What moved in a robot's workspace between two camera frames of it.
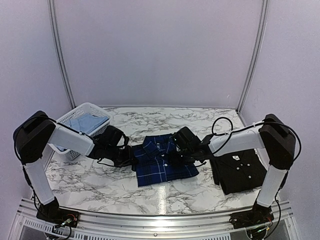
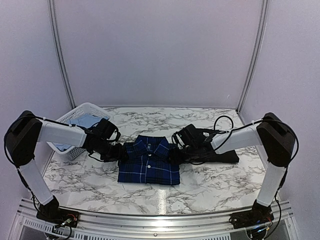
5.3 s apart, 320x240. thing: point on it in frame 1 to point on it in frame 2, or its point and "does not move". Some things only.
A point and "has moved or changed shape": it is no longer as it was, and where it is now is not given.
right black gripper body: x=186 y=159 does not move
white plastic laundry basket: x=87 y=119 does not move
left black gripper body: x=121 y=159 to x=112 y=155
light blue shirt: x=85 y=124 does not move
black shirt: x=238 y=171 has moved or changed shape
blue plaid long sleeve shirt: x=154 y=163 has moved or changed shape
